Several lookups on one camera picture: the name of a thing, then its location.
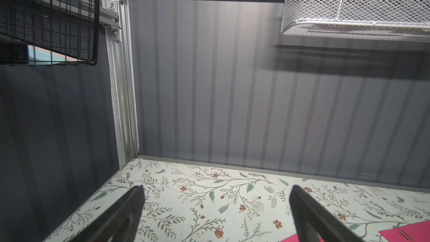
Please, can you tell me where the black wire wall basket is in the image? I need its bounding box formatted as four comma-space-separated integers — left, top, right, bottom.
1, 0, 100, 66

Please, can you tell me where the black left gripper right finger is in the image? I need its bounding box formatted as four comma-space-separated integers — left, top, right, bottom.
289, 185, 361, 242

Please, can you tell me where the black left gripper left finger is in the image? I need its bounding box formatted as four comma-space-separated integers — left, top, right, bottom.
71, 186, 145, 242

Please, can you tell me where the white mesh wall basket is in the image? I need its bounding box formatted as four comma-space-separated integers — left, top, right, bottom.
281, 0, 430, 43

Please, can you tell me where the aluminium frame post left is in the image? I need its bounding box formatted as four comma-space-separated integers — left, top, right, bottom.
100, 0, 140, 168

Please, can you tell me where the magenta paper sheet right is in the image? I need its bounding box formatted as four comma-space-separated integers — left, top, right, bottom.
379, 220, 430, 242

